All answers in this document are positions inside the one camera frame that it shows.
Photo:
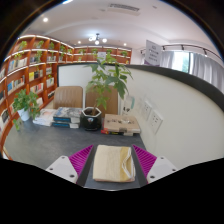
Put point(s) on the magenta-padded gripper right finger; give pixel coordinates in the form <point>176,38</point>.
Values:
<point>161,168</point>

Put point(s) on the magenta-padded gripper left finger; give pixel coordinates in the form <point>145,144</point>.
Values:
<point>63,168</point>

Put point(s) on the cream yellow striped towel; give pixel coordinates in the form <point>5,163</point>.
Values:
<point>111,163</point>

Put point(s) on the large dark blue book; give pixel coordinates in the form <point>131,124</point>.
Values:
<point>65,125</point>
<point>68,114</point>

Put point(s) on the white flat book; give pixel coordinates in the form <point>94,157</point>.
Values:
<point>41,122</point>
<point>45,115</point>

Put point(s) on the small tree in black pot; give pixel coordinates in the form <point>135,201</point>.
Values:
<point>91,120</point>

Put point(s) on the large beige book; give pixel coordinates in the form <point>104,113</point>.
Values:
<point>121,126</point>

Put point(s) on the red and black book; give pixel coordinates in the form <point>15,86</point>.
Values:
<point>115,132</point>

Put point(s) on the leafy plant in white pot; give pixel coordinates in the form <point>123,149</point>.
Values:
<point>28,101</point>

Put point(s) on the orange wooden shelf unit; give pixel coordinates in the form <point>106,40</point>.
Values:
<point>20,70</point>

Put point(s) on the white standing sign board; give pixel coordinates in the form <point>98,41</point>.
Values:
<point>153,52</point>

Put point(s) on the multi-bulb ceiling lamp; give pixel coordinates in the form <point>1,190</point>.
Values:
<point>97,40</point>

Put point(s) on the recessed ceiling spotlights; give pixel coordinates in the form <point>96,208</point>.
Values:
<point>45,19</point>

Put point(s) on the ceiling air vent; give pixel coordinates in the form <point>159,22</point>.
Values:
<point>124,8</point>

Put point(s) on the white wall socket panel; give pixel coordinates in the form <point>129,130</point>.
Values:
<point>156,121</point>
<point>147,110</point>

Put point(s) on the black ceiling track rail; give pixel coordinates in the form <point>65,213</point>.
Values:
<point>193,46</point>

